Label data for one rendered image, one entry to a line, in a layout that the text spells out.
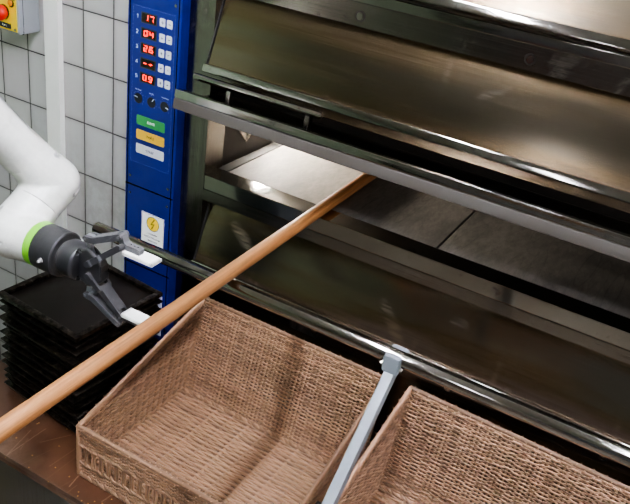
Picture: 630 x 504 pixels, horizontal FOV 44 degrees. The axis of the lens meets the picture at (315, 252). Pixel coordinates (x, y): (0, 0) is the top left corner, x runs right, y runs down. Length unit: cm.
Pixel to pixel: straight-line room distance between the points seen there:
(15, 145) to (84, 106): 62
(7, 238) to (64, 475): 63
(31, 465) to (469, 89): 131
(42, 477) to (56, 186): 71
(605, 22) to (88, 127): 134
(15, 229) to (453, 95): 90
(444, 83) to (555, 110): 23
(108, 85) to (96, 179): 28
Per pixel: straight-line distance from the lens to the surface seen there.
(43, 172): 165
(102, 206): 228
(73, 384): 126
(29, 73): 233
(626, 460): 139
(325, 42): 175
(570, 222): 147
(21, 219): 164
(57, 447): 207
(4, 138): 161
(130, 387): 198
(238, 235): 201
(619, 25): 151
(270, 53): 180
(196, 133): 198
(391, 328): 186
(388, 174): 156
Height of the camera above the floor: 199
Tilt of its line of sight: 29 degrees down
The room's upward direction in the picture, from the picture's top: 9 degrees clockwise
